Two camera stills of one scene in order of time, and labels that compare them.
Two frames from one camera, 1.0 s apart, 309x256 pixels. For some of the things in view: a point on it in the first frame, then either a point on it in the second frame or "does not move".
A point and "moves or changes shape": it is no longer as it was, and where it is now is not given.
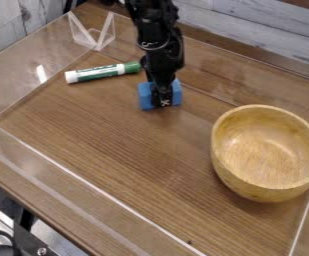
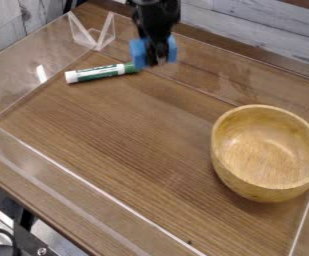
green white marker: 101,72 does not move
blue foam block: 145,91 moves or changes shape
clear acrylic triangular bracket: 84,37 does not move
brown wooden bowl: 267,152 does not move
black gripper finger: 163,94 to 157,51
